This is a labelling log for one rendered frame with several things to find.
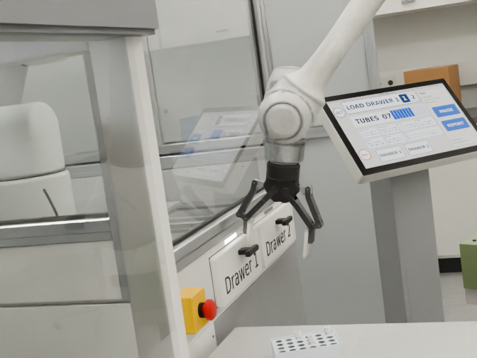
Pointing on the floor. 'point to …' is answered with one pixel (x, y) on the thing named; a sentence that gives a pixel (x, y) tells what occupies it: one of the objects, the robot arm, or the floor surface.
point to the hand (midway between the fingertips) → (277, 248)
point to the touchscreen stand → (407, 248)
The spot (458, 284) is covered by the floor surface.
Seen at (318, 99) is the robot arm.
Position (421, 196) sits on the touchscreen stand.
